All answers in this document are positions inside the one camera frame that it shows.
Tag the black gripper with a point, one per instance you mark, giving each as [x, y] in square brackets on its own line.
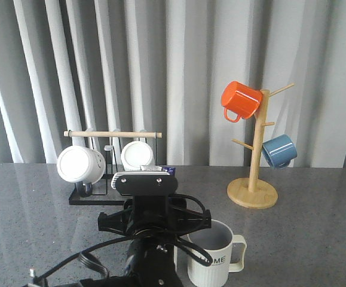
[153, 205]

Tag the Pascual whole milk carton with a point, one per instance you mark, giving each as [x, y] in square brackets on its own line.
[170, 170]

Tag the white HOME mug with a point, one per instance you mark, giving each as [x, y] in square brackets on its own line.
[218, 241]

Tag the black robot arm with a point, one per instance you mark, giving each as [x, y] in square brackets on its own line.
[150, 261]

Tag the black metal mug rack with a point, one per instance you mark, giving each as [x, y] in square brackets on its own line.
[87, 194]

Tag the white ribbed mug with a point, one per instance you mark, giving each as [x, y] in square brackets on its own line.
[136, 154]

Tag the white smiley mug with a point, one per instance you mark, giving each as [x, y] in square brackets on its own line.
[81, 164]

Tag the wooden mug tree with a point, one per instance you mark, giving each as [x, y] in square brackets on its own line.
[251, 192]

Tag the blue enamel mug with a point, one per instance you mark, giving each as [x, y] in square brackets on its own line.
[279, 152]

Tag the orange enamel mug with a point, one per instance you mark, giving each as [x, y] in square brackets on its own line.
[240, 101]

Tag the grey pleated curtain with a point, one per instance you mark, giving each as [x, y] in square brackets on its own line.
[162, 66]

